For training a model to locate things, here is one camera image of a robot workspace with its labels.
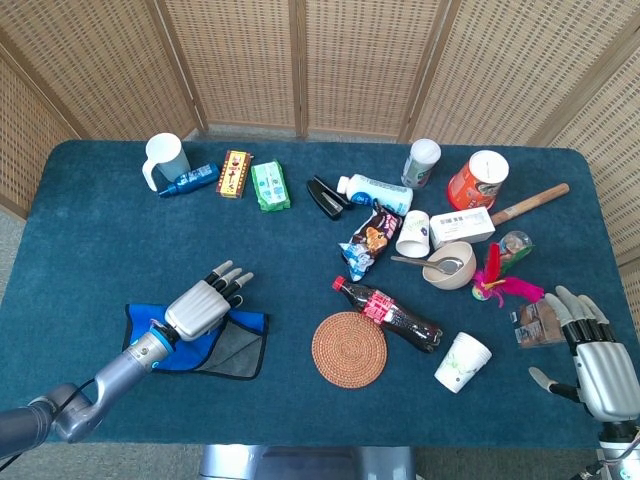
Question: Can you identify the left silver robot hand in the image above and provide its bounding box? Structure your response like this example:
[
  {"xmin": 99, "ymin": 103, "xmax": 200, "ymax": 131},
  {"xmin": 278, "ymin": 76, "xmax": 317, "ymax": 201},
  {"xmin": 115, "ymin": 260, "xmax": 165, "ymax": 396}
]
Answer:
[{"xmin": 163, "ymin": 259, "xmax": 255, "ymax": 343}]

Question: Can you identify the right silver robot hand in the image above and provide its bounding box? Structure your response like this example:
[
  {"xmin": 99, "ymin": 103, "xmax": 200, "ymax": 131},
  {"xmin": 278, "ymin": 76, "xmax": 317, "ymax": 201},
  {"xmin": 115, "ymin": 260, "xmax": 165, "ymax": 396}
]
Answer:
[{"xmin": 528, "ymin": 285, "xmax": 639, "ymax": 421}]

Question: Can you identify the grey and blue cloth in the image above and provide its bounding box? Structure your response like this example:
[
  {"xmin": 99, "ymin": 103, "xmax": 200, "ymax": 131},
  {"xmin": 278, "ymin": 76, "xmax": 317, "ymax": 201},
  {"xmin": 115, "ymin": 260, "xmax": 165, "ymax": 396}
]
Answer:
[{"xmin": 122, "ymin": 302, "xmax": 270, "ymax": 381}]

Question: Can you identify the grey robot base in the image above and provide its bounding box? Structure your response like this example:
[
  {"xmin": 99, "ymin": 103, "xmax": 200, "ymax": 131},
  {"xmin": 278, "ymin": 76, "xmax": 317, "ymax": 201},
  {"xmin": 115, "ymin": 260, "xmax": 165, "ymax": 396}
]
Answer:
[{"xmin": 198, "ymin": 444, "xmax": 417, "ymax": 480}]

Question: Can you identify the dark blue tablecloth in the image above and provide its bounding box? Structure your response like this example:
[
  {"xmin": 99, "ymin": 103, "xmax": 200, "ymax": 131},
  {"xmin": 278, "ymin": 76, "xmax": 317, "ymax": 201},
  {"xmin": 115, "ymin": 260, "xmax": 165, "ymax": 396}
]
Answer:
[{"xmin": 0, "ymin": 139, "xmax": 640, "ymax": 449}]

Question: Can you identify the clear box of brown pastries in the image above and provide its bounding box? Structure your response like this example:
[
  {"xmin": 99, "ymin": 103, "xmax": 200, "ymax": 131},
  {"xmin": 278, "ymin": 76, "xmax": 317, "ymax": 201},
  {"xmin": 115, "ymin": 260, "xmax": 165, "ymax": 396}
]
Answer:
[{"xmin": 509, "ymin": 299, "xmax": 567, "ymax": 349}]

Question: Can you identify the pink feather shuttlecock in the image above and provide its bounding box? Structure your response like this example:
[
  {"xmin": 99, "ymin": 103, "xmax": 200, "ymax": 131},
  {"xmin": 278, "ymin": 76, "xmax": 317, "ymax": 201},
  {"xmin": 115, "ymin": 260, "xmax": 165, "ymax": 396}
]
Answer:
[{"xmin": 471, "ymin": 242, "xmax": 545, "ymax": 308}]

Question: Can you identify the dark blue spray bottle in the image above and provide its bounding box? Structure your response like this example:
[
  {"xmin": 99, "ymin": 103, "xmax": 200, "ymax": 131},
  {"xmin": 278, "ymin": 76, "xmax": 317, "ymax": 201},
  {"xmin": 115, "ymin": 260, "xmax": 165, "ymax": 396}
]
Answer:
[{"xmin": 158, "ymin": 162, "xmax": 221, "ymax": 199}]

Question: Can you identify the red and yellow carton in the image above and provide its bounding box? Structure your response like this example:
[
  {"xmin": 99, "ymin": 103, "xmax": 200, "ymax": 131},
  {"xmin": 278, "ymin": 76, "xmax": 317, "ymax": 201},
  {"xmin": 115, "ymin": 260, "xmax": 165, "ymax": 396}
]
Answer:
[{"xmin": 215, "ymin": 149, "xmax": 253, "ymax": 200}]

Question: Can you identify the paper cup with green print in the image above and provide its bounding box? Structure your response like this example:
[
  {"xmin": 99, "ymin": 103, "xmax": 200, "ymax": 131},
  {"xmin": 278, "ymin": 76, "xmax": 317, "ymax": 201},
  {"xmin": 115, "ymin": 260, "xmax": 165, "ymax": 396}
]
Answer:
[{"xmin": 433, "ymin": 331, "xmax": 493, "ymax": 395}]

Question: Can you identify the green wet wipes pack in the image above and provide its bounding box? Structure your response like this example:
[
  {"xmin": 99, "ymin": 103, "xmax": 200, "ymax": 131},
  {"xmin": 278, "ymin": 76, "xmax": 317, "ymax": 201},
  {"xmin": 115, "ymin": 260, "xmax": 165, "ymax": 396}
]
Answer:
[{"xmin": 250, "ymin": 159, "xmax": 292, "ymax": 213}]

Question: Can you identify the round woven rattan coaster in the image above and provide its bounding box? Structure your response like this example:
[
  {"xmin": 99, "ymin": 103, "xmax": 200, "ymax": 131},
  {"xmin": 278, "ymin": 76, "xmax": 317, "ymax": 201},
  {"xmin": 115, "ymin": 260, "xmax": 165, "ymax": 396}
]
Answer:
[{"xmin": 311, "ymin": 310, "xmax": 389, "ymax": 390}]

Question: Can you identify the small clear snack jar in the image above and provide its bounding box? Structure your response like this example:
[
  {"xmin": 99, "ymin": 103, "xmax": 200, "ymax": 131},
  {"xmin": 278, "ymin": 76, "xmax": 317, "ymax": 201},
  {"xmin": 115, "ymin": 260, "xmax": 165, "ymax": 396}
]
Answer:
[{"xmin": 498, "ymin": 230, "xmax": 535, "ymax": 264}]

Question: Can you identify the black stapler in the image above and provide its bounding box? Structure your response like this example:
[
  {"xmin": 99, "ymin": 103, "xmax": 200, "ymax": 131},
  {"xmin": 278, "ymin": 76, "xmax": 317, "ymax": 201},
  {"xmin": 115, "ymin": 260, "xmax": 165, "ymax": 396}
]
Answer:
[{"xmin": 305, "ymin": 175, "xmax": 355, "ymax": 222}]

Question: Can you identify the beige bowl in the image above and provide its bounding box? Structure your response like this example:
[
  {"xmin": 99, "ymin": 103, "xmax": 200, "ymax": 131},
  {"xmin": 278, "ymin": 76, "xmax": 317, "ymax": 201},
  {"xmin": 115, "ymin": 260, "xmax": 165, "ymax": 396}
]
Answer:
[{"xmin": 422, "ymin": 241, "xmax": 478, "ymax": 291}]

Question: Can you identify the brown and blue snack bag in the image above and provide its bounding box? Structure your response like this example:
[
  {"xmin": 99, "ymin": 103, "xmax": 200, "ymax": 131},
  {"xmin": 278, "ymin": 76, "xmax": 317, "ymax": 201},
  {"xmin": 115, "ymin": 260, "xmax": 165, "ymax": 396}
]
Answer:
[{"xmin": 338, "ymin": 198, "xmax": 404, "ymax": 283}]

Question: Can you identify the wooden rolling pin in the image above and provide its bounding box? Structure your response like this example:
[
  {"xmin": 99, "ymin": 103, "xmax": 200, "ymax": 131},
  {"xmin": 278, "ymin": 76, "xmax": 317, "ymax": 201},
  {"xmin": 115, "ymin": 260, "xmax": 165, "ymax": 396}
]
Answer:
[{"xmin": 490, "ymin": 182, "xmax": 571, "ymax": 227}]

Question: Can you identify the cola bottle with red label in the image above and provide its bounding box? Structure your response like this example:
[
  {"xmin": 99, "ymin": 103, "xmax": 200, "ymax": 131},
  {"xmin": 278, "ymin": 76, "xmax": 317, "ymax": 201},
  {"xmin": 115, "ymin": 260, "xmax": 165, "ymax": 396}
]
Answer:
[{"xmin": 332, "ymin": 275, "xmax": 444, "ymax": 354}]

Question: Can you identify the white cardboard box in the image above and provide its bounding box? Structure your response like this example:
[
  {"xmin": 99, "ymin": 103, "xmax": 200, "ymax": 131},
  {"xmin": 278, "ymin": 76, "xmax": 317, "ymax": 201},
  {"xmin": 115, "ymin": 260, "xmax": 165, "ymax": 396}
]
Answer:
[{"xmin": 429, "ymin": 206, "xmax": 497, "ymax": 250}]

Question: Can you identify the white bottle with blue label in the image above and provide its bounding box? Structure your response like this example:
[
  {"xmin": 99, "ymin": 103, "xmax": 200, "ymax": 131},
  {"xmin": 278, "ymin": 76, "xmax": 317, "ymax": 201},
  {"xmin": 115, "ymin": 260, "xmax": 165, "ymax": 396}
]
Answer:
[{"xmin": 336, "ymin": 173, "xmax": 415, "ymax": 217}]

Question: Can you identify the plain white paper cup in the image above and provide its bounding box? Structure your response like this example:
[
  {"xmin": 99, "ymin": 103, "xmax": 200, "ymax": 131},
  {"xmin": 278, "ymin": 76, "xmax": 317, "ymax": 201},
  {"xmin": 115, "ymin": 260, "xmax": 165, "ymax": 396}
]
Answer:
[{"xmin": 395, "ymin": 209, "xmax": 432, "ymax": 259}]

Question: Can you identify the orange instant noodle cup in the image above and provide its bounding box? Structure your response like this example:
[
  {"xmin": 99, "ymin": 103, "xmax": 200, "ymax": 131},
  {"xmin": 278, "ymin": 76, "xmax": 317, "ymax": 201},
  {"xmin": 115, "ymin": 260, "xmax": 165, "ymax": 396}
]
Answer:
[{"xmin": 447, "ymin": 150, "xmax": 510, "ymax": 212}]

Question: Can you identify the woven bamboo folding screen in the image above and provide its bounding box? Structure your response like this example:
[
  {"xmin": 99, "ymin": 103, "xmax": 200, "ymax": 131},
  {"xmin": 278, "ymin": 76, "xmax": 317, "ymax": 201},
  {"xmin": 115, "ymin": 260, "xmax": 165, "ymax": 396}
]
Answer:
[{"xmin": 0, "ymin": 0, "xmax": 640, "ymax": 269}]

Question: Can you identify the tall white lidded drink cup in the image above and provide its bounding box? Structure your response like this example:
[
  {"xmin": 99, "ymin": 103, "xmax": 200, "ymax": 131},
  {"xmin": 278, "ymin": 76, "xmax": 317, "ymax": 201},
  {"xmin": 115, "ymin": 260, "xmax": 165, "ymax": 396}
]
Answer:
[{"xmin": 401, "ymin": 138, "xmax": 442, "ymax": 190}]

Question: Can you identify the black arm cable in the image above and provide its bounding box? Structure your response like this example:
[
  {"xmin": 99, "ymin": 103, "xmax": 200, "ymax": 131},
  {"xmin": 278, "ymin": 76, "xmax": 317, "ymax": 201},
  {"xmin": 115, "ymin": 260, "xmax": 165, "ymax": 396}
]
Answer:
[{"xmin": 0, "ymin": 378, "xmax": 96, "ymax": 464}]

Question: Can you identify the white handled mug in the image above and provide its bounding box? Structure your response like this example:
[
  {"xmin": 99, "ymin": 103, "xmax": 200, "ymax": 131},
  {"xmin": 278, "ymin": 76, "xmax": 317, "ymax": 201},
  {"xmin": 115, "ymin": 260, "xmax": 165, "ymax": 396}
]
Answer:
[{"xmin": 141, "ymin": 132, "xmax": 192, "ymax": 193}]

